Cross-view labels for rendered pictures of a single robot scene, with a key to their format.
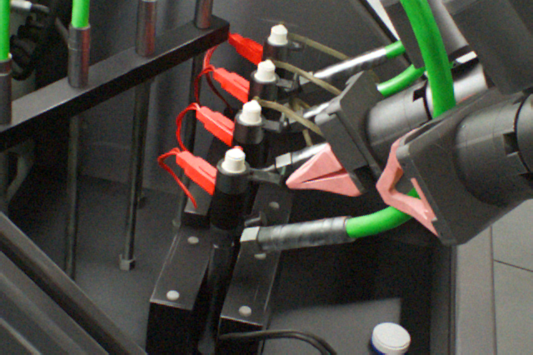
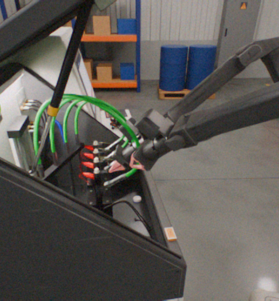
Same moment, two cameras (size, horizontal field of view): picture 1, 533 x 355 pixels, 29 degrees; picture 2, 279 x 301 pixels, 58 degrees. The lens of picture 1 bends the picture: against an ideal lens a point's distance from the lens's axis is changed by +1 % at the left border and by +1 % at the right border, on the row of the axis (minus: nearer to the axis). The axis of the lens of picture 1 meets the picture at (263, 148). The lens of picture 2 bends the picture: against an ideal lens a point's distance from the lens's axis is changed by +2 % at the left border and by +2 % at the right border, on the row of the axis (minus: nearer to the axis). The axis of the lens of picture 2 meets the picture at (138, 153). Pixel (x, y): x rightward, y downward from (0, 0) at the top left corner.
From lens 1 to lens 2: 0.13 m
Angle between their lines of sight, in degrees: 13
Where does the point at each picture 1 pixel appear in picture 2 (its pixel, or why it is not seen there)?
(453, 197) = (145, 161)
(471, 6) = (140, 124)
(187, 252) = (90, 193)
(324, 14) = (103, 136)
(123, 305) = not seen: hidden behind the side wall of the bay
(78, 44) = (54, 156)
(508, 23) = (147, 126)
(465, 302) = (150, 186)
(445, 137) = (141, 150)
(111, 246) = not seen: hidden behind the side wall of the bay
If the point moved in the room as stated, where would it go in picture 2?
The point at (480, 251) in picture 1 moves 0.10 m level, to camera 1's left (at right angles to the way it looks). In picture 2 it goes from (149, 174) to (129, 177)
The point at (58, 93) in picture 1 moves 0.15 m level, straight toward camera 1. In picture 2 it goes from (53, 167) to (61, 188)
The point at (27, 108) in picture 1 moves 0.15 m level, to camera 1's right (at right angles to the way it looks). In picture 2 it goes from (47, 173) to (87, 167)
